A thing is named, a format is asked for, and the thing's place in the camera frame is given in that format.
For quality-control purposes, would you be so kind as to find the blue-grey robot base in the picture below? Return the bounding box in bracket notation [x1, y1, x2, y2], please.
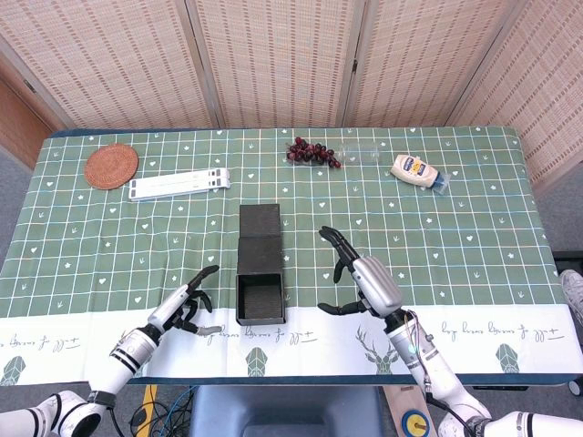
[189, 385, 386, 437]

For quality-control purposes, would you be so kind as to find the white folding laptop stand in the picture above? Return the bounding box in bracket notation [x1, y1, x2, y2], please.
[128, 167, 231, 201]

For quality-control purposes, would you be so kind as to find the wooden board with yellow disc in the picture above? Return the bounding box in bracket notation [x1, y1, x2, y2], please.
[384, 384, 439, 437]

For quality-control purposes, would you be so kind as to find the blue cable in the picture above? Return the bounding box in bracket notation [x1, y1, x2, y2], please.
[161, 386, 195, 437]

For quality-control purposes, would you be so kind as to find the black cable bundle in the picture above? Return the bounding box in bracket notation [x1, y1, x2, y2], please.
[107, 395, 192, 437]

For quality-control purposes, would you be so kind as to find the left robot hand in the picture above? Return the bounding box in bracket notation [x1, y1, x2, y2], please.
[148, 264, 223, 338]

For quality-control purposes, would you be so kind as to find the woven bamboo screen panel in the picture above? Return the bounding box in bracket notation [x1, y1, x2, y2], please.
[448, 0, 583, 195]
[184, 0, 368, 129]
[339, 0, 532, 128]
[0, 0, 222, 131]

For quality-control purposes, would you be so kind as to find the mayonnaise squeeze bottle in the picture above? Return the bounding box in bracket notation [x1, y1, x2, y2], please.
[390, 153, 450, 196]

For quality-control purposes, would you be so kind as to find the grey sneaker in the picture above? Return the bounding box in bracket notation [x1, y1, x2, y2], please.
[559, 268, 583, 327]

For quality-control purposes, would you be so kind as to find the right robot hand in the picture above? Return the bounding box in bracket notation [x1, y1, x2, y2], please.
[317, 226, 404, 319]

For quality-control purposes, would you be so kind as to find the black furniture piece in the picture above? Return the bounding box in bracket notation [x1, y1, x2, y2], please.
[553, 249, 583, 277]

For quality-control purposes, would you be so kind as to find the brown wooden door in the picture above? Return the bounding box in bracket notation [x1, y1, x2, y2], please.
[0, 75, 54, 169]

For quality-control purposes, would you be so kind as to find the round woven rattan coaster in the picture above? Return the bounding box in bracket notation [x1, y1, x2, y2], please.
[84, 143, 140, 189]

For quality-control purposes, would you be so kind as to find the bunch of red grapes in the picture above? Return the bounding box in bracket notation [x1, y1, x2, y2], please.
[285, 136, 342, 169]

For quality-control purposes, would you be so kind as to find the green checked deer tablecloth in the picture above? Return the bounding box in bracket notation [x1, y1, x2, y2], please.
[0, 127, 579, 383]

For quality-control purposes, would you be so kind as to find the black cardboard box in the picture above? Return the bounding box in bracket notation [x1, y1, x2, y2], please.
[235, 203, 287, 326]

